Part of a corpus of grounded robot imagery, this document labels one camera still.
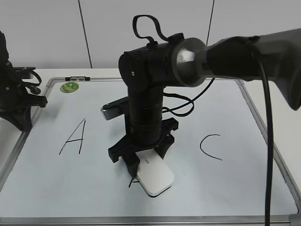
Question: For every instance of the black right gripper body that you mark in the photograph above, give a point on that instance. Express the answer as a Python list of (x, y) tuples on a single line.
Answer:
[(143, 139)]

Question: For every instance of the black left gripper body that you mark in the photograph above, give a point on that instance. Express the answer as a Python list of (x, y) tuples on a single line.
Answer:
[(19, 94)]

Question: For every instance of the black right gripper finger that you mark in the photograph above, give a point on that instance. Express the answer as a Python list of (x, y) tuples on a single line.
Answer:
[(132, 162), (163, 147)]

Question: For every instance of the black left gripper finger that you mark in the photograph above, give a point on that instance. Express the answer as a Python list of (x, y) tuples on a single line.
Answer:
[(20, 118)]

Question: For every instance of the white rectangular board eraser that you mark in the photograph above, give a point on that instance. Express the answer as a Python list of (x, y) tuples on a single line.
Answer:
[(153, 173)]

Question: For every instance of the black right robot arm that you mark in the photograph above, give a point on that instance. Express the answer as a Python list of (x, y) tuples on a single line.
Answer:
[(182, 62)]

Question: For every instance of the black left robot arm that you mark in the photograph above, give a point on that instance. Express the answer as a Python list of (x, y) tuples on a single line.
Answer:
[(6, 68)]

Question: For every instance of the green round magnet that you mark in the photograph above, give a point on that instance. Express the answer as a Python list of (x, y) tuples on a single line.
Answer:
[(69, 87)]

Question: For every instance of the black marker clip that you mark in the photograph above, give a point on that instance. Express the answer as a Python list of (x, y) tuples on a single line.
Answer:
[(77, 78)]

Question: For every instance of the aluminium framed whiteboard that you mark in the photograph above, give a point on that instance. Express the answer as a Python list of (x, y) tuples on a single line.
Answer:
[(61, 173)]

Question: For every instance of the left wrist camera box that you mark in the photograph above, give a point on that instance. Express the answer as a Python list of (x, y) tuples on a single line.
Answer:
[(24, 72)]

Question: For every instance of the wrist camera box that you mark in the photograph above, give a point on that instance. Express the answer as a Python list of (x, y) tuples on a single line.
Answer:
[(116, 108), (24, 72)]

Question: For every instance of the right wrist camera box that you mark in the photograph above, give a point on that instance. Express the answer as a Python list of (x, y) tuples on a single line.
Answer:
[(116, 108)]

